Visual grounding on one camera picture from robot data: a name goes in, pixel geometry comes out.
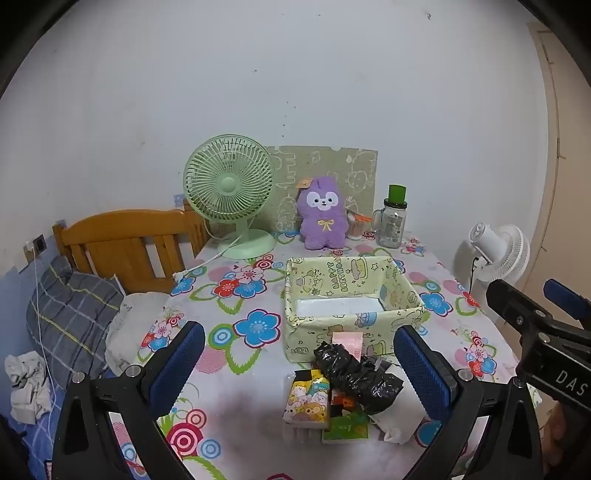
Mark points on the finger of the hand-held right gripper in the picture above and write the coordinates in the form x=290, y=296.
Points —
x=565, y=295
x=512, y=304

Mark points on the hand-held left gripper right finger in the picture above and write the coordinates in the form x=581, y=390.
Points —
x=422, y=374

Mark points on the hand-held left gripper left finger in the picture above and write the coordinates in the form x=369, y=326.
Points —
x=179, y=364

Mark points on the white cloth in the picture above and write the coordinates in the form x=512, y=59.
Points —
x=397, y=424
x=27, y=392

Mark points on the black plastic bag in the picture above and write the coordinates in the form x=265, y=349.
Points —
x=364, y=383

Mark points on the pink packet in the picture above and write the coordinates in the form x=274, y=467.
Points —
x=348, y=344

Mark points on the green tissue pack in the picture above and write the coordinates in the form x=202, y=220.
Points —
x=346, y=429

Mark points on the cartoon tissue pack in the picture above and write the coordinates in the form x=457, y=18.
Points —
x=304, y=401

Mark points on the yellow cartoon storage box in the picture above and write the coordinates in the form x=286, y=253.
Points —
x=323, y=281

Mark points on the white standing fan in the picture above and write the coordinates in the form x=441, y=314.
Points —
x=503, y=254

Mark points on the white pillow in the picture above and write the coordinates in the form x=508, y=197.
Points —
x=129, y=332

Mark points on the beige door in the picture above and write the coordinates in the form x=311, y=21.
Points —
x=572, y=184

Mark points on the floral tablecloth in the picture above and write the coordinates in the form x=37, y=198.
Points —
x=258, y=443

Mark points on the grey plaid pillow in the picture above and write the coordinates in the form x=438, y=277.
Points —
x=69, y=309

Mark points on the glass jar with green lid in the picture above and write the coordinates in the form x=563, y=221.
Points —
x=391, y=226

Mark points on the crumpled white cloth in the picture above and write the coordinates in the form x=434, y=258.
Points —
x=27, y=392

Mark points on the cotton swab container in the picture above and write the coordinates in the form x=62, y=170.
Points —
x=355, y=228

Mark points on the blue bed sheet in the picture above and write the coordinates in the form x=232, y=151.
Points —
x=27, y=438

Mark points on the purple plush toy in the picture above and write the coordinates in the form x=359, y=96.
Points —
x=322, y=221

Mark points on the green desk fan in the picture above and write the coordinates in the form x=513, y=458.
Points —
x=228, y=184

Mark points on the green patterned board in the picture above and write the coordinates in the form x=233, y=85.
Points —
x=323, y=161

